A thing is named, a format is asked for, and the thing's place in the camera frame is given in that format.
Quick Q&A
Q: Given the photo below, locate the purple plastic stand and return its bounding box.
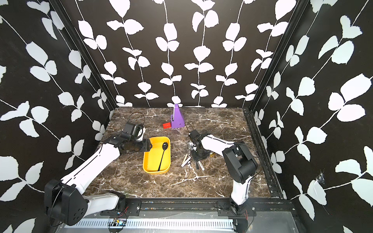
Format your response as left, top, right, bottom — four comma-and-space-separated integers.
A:
171, 104, 185, 129

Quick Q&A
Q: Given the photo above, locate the white slotted cable duct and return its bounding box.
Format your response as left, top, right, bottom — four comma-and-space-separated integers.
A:
65, 218, 236, 230

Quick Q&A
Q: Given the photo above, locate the red small block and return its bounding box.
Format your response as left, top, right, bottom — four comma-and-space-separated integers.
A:
162, 122, 172, 129

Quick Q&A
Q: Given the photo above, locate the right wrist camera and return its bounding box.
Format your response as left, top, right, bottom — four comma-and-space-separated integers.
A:
188, 130, 201, 146

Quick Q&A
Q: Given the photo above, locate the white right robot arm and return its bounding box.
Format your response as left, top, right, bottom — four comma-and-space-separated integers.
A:
188, 130, 258, 207

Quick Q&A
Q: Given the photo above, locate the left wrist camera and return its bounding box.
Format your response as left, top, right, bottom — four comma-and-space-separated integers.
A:
123, 122, 144, 141

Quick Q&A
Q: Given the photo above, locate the black aluminium frame rail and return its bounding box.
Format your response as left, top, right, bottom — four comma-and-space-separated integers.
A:
243, 107, 284, 199

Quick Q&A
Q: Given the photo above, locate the white handled steel spoon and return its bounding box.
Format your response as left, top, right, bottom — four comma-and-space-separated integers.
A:
181, 154, 191, 167

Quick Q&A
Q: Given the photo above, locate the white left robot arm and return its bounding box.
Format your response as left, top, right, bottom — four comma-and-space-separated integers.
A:
44, 123, 153, 227

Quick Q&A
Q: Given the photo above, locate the black long spoon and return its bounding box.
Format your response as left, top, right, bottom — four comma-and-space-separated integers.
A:
157, 142, 169, 171

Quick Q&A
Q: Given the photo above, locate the yellow plastic storage box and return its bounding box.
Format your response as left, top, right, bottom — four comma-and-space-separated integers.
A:
143, 136, 171, 175

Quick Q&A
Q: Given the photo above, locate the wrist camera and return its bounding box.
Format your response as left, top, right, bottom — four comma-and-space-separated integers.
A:
188, 130, 201, 146
123, 122, 144, 141

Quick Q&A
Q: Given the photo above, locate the small green circuit board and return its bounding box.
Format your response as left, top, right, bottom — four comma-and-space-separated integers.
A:
108, 219, 127, 229

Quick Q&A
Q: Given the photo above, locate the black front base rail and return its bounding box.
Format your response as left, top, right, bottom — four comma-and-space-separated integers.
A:
119, 197, 297, 218

